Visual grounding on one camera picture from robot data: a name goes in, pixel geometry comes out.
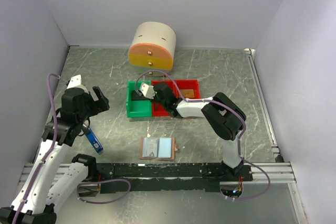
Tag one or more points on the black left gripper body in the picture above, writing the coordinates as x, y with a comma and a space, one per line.
91, 107

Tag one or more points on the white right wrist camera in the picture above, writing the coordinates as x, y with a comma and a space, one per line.
147, 90

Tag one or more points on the round cream drawer cabinet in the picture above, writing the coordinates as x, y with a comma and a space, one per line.
152, 48

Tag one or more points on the middle red plastic bin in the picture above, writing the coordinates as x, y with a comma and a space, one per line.
157, 109

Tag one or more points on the tan leather card holder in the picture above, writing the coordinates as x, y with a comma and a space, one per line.
158, 148

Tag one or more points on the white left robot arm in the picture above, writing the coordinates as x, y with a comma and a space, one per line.
40, 199

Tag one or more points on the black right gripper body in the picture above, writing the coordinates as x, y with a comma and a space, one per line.
156, 98

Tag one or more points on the red plastic bin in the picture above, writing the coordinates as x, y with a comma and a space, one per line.
189, 87
157, 109

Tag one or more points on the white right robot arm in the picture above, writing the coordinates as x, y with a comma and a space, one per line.
223, 115

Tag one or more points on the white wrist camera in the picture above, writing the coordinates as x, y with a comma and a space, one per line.
147, 90
77, 82

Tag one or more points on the silver VIP card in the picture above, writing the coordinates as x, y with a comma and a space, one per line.
150, 147

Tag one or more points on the gold credit card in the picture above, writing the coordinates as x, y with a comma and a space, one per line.
188, 93

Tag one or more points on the right red plastic bin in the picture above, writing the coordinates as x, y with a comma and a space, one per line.
189, 87

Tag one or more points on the green plastic bin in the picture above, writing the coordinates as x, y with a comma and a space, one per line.
137, 108

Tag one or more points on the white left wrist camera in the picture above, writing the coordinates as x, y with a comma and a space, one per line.
77, 82

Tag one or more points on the aluminium frame rail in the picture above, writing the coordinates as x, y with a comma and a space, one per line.
277, 172

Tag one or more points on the black credit card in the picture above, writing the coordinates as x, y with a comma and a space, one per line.
137, 97

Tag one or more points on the blue black lighter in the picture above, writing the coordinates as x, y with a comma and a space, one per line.
89, 134

